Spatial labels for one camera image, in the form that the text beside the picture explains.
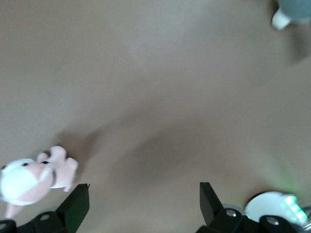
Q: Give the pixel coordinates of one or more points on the grey white husky plush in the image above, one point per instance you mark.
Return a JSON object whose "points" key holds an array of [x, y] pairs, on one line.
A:
{"points": [[296, 9]]}

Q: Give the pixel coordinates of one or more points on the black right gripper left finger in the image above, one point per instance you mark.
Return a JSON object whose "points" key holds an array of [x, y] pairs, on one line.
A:
{"points": [[73, 208]]}

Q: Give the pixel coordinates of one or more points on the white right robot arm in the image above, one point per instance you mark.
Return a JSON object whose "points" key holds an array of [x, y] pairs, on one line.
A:
{"points": [[264, 204]]}

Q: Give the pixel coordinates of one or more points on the pale pink white puppy plush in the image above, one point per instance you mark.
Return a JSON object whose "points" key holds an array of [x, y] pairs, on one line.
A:
{"points": [[24, 179]]}

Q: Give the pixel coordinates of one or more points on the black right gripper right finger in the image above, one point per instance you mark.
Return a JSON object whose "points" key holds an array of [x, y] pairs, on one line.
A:
{"points": [[211, 206]]}

